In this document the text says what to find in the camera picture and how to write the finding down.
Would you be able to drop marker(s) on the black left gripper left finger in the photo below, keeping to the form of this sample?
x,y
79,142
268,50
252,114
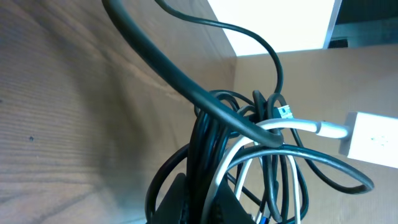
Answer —
x,y
174,207

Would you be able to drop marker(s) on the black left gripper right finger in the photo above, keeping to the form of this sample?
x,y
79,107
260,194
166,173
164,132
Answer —
x,y
226,209

